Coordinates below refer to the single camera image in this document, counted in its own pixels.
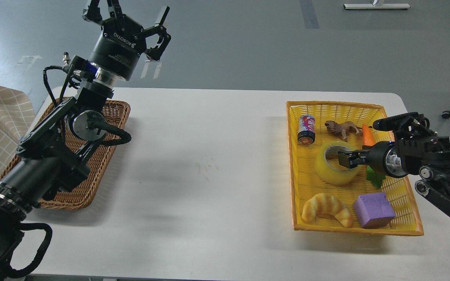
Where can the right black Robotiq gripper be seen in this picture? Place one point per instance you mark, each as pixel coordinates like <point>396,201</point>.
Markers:
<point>375,157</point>

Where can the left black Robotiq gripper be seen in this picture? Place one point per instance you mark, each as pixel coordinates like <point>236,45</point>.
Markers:
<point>117,47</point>

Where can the yellow tape roll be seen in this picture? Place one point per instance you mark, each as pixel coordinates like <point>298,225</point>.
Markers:
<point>330,173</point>

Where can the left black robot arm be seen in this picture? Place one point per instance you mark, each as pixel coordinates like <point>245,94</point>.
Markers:
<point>23,245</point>

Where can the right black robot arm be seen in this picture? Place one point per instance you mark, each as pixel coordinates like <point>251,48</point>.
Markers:
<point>415,150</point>

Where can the orange toy carrot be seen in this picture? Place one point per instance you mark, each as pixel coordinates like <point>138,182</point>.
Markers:
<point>368,140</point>

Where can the brown toy lion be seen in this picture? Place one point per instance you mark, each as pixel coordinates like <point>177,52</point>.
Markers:
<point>341,129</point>

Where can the yellow plastic basket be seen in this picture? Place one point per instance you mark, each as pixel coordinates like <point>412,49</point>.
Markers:
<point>305,183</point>

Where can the small drink can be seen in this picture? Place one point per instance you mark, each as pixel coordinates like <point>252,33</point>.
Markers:
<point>306,130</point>

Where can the toy croissant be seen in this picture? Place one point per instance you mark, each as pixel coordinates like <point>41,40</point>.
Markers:
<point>327,204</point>

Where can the purple foam block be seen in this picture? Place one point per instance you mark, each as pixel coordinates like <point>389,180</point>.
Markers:
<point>373,210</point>

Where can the brown wicker basket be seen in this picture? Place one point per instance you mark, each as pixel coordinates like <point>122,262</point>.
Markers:
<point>92,164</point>

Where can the white stand base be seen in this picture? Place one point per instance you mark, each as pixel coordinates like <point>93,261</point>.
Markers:
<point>376,5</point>

